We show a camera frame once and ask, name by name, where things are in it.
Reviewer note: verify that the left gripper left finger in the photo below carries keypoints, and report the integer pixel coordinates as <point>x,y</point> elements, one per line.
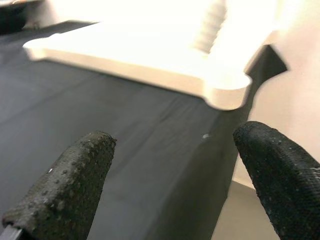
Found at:
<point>70,187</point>

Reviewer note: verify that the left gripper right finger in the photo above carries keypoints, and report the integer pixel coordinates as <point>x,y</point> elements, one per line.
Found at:
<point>282,180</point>

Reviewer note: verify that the white plastic table top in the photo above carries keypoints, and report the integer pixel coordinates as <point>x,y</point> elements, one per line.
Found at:
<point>150,50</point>

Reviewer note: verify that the white plastic table leg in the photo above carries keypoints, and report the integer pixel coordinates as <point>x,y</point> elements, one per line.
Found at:
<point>207,27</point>

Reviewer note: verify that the black floor cloth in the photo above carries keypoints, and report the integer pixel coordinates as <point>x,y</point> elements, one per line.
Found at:
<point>100,112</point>

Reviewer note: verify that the black wok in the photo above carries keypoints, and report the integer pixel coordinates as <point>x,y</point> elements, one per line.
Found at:
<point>12,17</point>

